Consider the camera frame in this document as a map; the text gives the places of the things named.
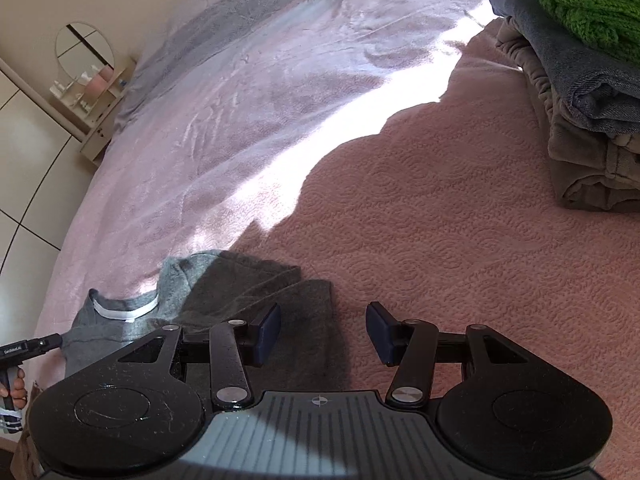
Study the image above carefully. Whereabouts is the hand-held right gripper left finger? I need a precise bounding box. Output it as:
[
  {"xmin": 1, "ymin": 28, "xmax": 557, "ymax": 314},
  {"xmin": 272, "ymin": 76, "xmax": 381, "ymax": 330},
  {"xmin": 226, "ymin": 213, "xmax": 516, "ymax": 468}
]
[{"xmin": 116, "ymin": 302, "xmax": 282, "ymax": 411}]

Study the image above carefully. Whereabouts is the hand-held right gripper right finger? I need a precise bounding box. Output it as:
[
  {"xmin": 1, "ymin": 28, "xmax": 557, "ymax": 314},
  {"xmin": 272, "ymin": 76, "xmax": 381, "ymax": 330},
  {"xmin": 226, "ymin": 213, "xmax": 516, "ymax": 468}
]
[{"xmin": 366, "ymin": 301, "xmax": 531, "ymax": 407}]

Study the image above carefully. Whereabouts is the grey t-shirt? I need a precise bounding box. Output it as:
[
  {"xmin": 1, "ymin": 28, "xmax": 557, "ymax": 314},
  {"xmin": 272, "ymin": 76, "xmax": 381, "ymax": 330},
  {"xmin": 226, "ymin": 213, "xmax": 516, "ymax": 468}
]
[{"xmin": 62, "ymin": 250, "xmax": 352, "ymax": 392}]

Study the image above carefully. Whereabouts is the person's left hand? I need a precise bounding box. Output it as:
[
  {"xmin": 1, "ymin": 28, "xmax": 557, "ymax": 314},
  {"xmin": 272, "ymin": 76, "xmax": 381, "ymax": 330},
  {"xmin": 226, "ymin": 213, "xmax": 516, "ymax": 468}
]
[{"xmin": 0, "ymin": 367, "xmax": 29, "ymax": 412}]

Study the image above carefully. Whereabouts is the bed with pink bedspread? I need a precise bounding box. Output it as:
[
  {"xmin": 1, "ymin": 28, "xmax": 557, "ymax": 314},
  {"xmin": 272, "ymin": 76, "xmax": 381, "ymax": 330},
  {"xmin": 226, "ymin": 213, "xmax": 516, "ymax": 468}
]
[{"xmin": 30, "ymin": 0, "xmax": 640, "ymax": 480}]

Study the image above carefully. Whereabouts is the white wardrobe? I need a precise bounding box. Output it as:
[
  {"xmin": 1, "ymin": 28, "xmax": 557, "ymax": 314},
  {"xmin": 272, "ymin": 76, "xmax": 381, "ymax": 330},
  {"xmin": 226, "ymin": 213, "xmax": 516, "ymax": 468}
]
[{"xmin": 0, "ymin": 57, "xmax": 96, "ymax": 286}]

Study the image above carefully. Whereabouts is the cream dressing table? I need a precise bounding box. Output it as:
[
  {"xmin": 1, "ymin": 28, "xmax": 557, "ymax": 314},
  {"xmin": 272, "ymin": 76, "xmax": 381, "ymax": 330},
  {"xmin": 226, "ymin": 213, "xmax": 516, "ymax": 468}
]
[{"xmin": 48, "ymin": 55, "xmax": 139, "ymax": 169}]

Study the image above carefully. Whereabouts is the pink box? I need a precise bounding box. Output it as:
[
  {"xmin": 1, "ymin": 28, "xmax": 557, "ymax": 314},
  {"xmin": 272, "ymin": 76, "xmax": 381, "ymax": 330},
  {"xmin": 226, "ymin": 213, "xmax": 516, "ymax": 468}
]
[{"xmin": 84, "ymin": 69, "xmax": 115, "ymax": 102}]

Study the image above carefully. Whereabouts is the taupe folded garment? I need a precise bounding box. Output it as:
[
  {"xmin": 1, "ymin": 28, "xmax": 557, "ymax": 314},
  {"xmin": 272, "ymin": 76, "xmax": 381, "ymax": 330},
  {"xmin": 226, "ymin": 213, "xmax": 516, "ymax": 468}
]
[{"xmin": 494, "ymin": 16, "xmax": 640, "ymax": 212}]

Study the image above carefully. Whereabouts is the oval mirror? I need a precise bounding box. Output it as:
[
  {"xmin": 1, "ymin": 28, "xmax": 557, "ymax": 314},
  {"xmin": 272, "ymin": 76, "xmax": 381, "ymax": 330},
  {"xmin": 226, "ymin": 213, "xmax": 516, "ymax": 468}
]
[{"xmin": 54, "ymin": 22, "xmax": 116, "ymax": 87}]

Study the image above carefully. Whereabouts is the blue-grey folded garment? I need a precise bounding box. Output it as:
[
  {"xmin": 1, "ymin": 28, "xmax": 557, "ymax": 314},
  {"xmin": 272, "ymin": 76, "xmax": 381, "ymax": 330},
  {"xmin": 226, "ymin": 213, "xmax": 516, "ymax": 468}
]
[{"xmin": 488, "ymin": 0, "xmax": 640, "ymax": 137}]

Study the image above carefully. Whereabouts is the green knit sweater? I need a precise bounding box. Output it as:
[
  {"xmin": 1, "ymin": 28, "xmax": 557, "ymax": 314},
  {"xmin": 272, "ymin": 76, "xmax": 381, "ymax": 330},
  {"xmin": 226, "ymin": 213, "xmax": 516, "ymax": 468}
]
[{"xmin": 509, "ymin": 0, "xmax": 640, "ymax": 65}]

